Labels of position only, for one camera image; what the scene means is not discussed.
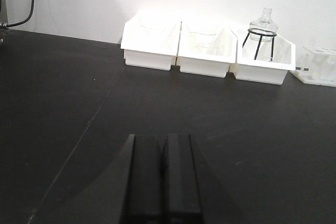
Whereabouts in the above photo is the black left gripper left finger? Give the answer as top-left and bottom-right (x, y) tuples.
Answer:
(123, 135), (162, 223)

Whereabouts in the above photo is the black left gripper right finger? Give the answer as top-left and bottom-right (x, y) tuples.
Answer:
(161, 133), (203, 223)

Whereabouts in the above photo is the middle white storage bin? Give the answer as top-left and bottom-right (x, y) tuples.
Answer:
(177, 19), (237, 78)

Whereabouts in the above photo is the white storage bin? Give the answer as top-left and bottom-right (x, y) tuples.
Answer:
(177, 19), (237, 78)
(121, 12), (181, 71)
(229, 26), (296, 85)

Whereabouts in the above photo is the left white storage bin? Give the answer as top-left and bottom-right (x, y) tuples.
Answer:
(121, 12), (181, 71)

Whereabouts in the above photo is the right white storage bin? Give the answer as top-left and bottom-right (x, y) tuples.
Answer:
(229, 26), (296, 85)

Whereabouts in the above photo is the clear glass flask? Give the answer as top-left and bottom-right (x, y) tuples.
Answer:
(249, 8), (278, 42)

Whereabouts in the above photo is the white test tube rack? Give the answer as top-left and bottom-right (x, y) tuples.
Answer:
(290, 46), (335, 88)

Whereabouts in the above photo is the black wire tripod stand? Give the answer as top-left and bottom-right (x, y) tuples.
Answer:
(242, 28), (277, 62)

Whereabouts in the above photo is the black power cable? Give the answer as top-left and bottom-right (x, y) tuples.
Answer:
(5, 0), (40, 28)

